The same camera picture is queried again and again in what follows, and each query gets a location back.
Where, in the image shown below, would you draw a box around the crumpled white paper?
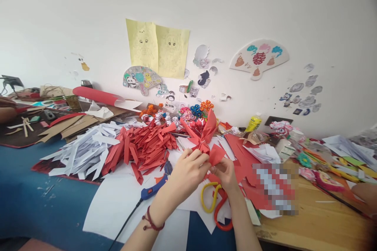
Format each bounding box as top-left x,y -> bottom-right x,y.
84,100 -> 114,119

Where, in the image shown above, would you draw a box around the person's right fingers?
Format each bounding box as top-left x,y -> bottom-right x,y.
209,156 -> 234,178

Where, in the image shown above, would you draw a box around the red paper roll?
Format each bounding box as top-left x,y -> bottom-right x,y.
72,86 -> 125,108

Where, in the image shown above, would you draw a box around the red paper sheets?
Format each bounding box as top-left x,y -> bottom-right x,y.
206,133 -> 283,219

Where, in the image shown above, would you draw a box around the green paper flower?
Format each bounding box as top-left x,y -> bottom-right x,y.
296,152 -> 313,169

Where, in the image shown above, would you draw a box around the person's left hand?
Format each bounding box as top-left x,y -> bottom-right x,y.
164,148 -> 211,205

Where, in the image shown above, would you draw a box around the white fan with red symbol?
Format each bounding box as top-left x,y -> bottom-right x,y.
229,38 -> 290,81

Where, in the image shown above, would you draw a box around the group of grey wall stickers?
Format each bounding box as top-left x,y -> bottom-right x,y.
278,63 -> 324,117

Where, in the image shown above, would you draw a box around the panda print paper fan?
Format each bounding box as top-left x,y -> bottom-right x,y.
123,65 -> 163,96

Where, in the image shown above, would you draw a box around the brown cardboard pieces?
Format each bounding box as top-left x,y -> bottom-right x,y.
37,112 -> 102,146

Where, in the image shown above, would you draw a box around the black tablet on stand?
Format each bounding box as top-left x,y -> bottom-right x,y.
0,75 -> 25,89

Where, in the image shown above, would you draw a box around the glass jar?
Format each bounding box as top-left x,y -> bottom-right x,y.
66,95 -> 84,113

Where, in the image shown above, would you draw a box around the yellow and red scissors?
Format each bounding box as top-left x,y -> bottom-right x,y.
201,182 -> 234,231

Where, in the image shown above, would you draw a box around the pile of red folded strips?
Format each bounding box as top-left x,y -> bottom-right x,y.
101,121 -> 185,187

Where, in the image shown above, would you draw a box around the white plastic bottle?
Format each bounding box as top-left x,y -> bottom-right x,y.
276,138 -> 296,163

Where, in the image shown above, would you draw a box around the red and white paper flower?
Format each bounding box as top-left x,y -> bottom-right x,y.
269,119 -> 295,137

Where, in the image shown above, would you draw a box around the person's right hand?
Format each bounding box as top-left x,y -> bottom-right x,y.
209,156 -> 241,193

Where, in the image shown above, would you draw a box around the yellow green bottle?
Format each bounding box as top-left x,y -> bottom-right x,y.
245,112 -> 262,133

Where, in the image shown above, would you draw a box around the pink and yellow ornament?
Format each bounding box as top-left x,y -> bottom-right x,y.
313,169 -> 346,193

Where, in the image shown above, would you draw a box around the person's left fingers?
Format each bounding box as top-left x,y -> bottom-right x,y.
184,148 -> 210,164

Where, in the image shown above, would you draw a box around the thin black stick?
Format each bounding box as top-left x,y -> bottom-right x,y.
311,182 -> 370,219

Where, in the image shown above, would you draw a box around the group of cartoon wall stickers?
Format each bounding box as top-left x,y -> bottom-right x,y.
154,44 -> 233,103

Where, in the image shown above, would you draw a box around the blue hot glue gun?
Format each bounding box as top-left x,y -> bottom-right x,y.
140,160 -> 172,202

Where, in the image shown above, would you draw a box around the bunch of small paper flowers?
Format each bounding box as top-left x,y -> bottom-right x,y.
139,99 -> 220,134

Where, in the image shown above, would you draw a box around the pile of coloured paper scraps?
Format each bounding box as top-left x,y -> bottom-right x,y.
321,134 -> 377,186

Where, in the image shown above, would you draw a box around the large white paper sheet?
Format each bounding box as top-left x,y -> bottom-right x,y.
82,168 -> 192,246

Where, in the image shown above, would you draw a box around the pile of white folded strips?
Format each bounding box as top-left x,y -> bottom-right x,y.
39,122 -> 125,182

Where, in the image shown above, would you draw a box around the black cable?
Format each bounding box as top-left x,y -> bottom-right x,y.
107,198 -> 144,251

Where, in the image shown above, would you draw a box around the person's left thumb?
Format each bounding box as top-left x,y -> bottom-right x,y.
198,159 -> 211,176

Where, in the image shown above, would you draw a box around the dark brown mat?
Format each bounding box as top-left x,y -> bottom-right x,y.
0,107 -> 78,149

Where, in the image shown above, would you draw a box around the yellow drawing sheets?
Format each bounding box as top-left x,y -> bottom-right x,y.
126,18 -> 191,80

